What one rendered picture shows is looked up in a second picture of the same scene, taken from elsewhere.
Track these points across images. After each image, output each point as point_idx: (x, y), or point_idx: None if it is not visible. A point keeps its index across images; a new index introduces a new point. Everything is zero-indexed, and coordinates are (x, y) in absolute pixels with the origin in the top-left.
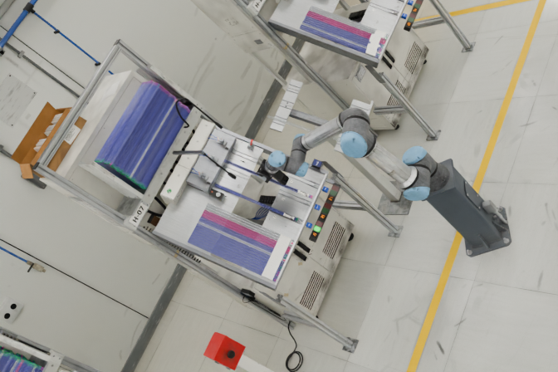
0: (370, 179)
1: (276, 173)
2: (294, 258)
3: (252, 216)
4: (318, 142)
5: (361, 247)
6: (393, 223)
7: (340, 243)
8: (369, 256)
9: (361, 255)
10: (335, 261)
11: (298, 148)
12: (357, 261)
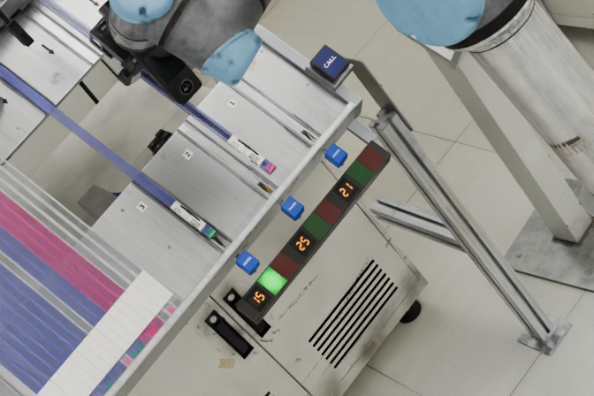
0: (506, 160)
1: (151, 57)
2: (209, 345)
3: (126, 186)
4: None
5: (432, 354)
6: (542, 310)
7: (370, 326)
8: (447, 389)
9: (425, 376)
10: (346, 375)
11: None
12: (409, 390)
